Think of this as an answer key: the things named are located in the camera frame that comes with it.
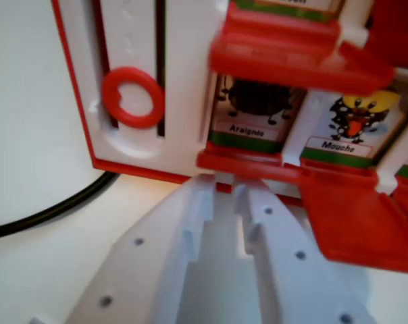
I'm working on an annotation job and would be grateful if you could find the spider card red flap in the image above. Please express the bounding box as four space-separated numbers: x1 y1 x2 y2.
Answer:
196 149 306 195

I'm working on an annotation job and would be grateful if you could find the fly card red flap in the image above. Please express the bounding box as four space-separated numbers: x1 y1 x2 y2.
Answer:
297 164 408 275

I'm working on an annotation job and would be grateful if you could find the fish card red flap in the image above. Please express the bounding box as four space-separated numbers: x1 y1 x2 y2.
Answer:
208 5 398 96

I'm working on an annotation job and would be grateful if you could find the spider picture card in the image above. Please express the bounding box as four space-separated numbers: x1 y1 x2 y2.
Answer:
206 74 301 155

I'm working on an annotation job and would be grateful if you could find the fly picture card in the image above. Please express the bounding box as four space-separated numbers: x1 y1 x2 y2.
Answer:
299 88 403 169

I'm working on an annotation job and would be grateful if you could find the red and white game board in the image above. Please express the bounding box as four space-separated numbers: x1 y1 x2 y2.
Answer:
51 0 408 275

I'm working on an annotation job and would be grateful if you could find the black cable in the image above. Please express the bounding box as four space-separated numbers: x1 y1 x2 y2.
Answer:
0 171 120 241

